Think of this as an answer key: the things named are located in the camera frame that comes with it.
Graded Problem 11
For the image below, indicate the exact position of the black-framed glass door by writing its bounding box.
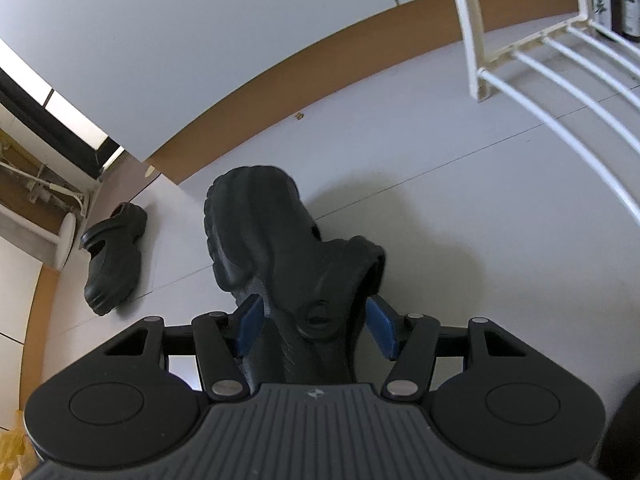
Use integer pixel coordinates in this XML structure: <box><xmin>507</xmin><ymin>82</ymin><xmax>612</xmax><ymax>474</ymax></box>
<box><xmin>0</xmin><ymin>35</ymin><xmax>126</xmax><ymax>181</ymax></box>

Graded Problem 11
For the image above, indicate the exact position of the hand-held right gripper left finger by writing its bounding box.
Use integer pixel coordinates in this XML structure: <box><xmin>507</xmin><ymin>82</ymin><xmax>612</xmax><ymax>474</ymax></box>
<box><xmin>102</xmin><ymin>296</ymin><xmax>266</xmax><ymax>402</ymax></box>

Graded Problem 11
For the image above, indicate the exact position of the white standing fan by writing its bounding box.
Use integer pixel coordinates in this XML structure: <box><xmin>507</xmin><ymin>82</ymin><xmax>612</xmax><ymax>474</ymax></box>
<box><xmin>50</xmin><ymin>187</ymin><xmax>93</xmax><ymax>271</ymax></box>

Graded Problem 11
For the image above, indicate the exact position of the white metal shoe rack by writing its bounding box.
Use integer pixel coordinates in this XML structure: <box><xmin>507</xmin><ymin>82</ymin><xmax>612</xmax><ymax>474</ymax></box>
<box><xmin>442</xmin><ymin>0</ymin><xmax>640</xmax><ymax>231</ymax></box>

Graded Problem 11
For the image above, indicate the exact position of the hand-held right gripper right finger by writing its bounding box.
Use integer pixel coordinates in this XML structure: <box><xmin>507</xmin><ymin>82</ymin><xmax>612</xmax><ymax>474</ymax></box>
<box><xmin>367</xmin><ymin>295</ymin><xmax>528</xmax><ymax>402</ymax></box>

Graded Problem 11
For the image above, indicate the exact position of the glossy black chunky clog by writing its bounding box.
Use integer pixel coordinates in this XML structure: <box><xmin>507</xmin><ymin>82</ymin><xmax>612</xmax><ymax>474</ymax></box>
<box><xmin>202</xmin><ymin>165</ymin><xmax>388</xmax><ymax>386</ymax></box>
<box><xmin>80</xmin><ymin>202</ymin><xmax>148</xmax><ymax>317</ymax></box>

